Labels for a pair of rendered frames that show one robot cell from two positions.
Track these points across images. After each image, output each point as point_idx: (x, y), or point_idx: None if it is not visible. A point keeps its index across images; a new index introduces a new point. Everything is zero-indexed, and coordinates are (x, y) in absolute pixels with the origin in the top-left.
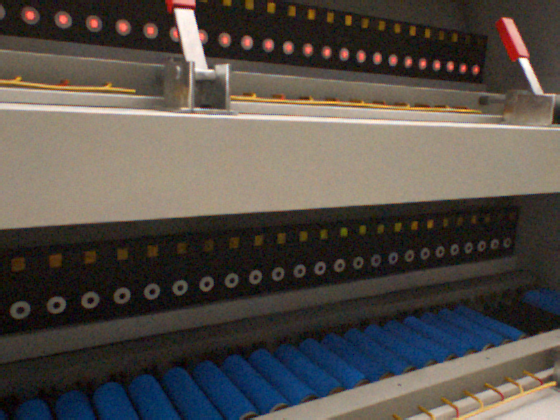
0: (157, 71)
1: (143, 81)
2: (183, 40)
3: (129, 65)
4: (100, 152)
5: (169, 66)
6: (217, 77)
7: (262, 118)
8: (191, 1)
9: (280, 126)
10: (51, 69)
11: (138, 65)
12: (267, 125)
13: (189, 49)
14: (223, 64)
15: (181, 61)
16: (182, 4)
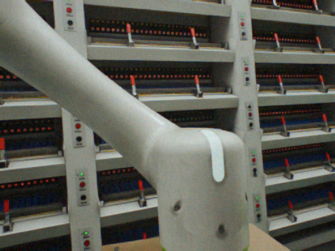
0: (130, 91)
1: (128, 92)
2: (133, 89)
3: (126, 90)
4: None
5: (131, 93)
6: (137, 95)
7: (142, 100)
8: (134, 83)
9: (144, 101)
10: None
11: (127, 90)
12: (142, 101)
13: (133, 91)
14: (137, 93)
15: (132, 93)
16: (133, 84)
